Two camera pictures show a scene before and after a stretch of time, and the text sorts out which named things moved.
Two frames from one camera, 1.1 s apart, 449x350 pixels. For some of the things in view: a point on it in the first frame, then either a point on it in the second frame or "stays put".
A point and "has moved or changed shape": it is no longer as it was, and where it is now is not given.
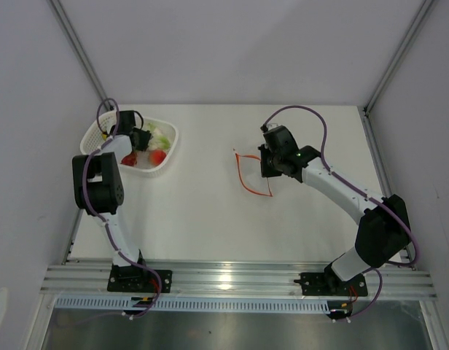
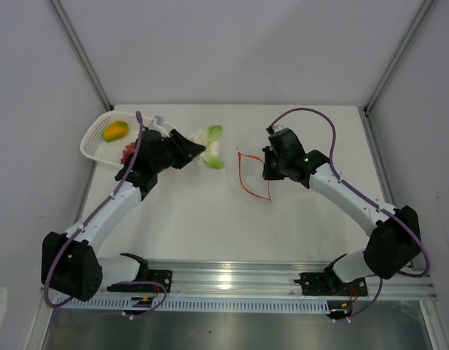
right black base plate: x=322 y=284 stays put
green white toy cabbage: x=158 y=141 has moved or changed shape
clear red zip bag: x=251 y=174 stays put
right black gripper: x=266 y=171 stays put
